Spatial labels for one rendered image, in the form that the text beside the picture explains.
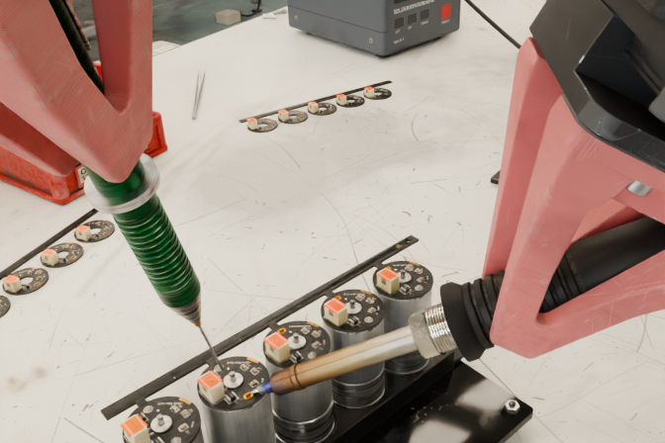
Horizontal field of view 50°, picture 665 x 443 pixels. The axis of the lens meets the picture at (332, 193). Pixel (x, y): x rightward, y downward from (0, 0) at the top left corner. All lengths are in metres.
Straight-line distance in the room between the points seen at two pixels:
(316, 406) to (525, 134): 0.13
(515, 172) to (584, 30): 0.05
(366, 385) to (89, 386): 0.14
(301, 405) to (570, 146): 0.15
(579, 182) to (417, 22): 0.57
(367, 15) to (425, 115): 0.15
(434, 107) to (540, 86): 0.41
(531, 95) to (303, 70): 0.51
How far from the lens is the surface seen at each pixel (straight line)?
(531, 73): 0.20
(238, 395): 0.25
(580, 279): 0.21
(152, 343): 0.38
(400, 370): 0.31
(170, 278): 0.18
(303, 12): 0.78
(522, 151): 0.21
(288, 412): 0.28
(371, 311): 0.28
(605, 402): 0.35
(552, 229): 0.18
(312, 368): 0.24
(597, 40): 0.17
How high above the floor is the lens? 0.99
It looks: 30 degrees down
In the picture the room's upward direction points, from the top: 3 degrees counter-clockwise
